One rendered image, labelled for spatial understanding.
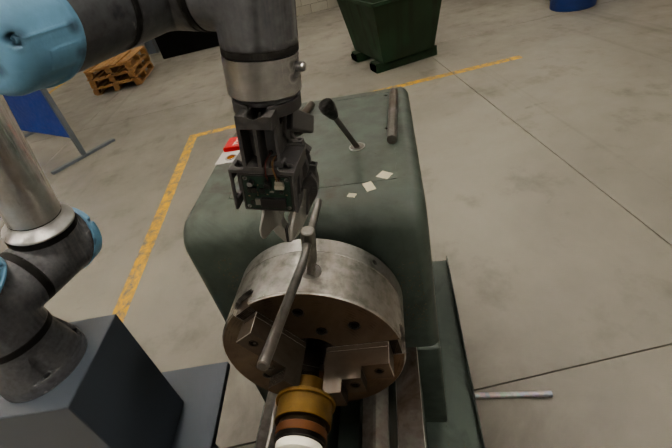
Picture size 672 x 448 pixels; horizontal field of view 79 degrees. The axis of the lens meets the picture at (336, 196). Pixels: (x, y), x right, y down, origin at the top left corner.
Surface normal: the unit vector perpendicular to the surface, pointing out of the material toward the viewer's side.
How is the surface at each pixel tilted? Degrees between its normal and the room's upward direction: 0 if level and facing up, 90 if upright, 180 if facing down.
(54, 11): 81
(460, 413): 0
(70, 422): 90
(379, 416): 30
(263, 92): 93
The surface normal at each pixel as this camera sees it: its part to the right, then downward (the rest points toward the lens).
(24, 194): 0.79, 0.40
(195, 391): -0.20, -0.81
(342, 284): 0.30, -0.76
